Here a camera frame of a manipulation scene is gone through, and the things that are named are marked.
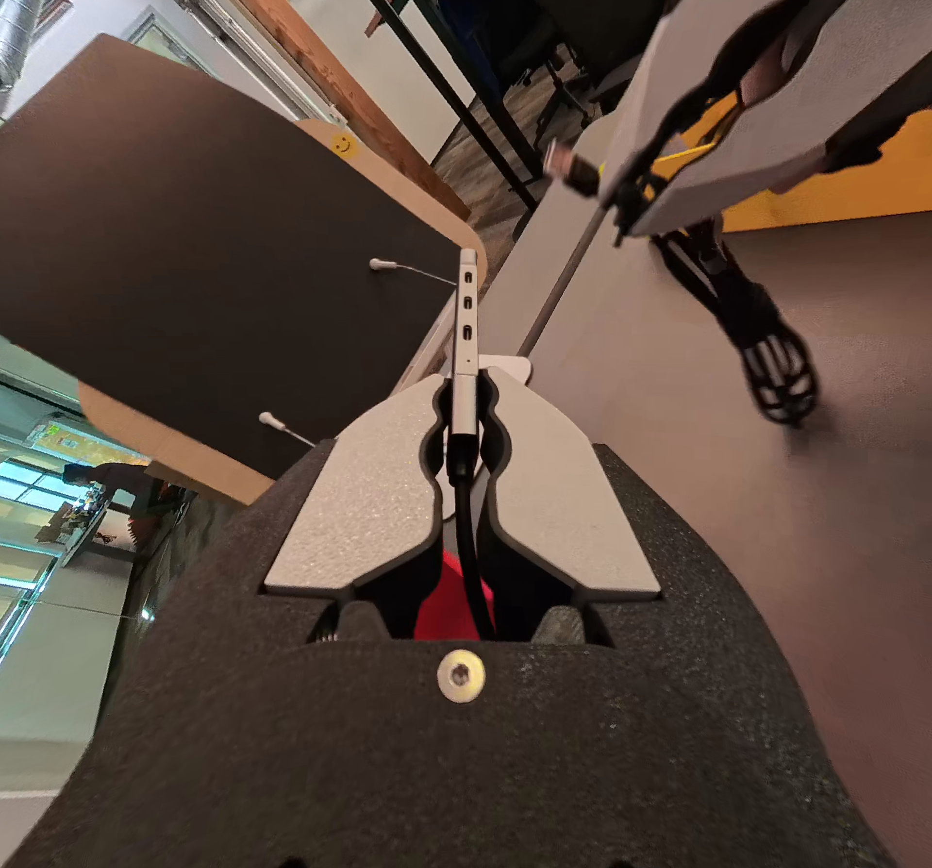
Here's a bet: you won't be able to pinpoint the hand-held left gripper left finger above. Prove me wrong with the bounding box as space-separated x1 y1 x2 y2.
262 373 447 643

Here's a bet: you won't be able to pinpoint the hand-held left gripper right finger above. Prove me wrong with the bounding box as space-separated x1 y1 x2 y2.
481 367 664 643

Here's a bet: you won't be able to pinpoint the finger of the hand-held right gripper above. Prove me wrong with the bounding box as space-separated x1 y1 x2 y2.
617 0 932 239
601 0 829 190

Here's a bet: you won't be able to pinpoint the yellow plastic bin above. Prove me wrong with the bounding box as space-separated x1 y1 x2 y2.
651 92 932 233

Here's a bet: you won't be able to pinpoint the red plastic bin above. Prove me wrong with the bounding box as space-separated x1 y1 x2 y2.
414 550 498 642

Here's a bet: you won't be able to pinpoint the black usb cable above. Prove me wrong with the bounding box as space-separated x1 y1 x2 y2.
545 138 818 426

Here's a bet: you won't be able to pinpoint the silver usb hub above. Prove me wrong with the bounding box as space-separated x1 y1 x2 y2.
446 249 498 642

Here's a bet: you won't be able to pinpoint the black office chair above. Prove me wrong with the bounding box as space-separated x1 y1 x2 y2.
437 0 605 130

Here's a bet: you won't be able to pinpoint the black backdrop board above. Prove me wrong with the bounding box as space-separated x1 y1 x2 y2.
0 34 487 506

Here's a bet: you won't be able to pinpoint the wooden ceiling beam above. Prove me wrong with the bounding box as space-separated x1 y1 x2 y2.
171 0 472 221

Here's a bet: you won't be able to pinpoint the silver round duct pipes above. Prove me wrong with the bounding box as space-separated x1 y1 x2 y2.
0 0 99 90

